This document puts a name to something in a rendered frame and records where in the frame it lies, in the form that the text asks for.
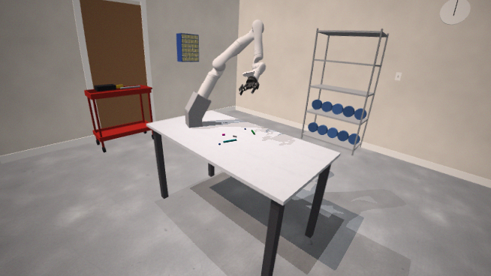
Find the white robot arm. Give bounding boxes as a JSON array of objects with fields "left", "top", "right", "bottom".
[{"left": 198, "top": 19, "right": 266, "bottom": 99}]

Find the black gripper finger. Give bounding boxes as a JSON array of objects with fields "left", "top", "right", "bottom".
[
  {"left": 250, "top": 82, "right": 260, "bottom": 94},
  {"left": 239, "top": 83, "right": 248, "bottom": 95}
]

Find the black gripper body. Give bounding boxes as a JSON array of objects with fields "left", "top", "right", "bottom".
[{"left": 246, "top": 76, "right": 257, "bottom": 89}]

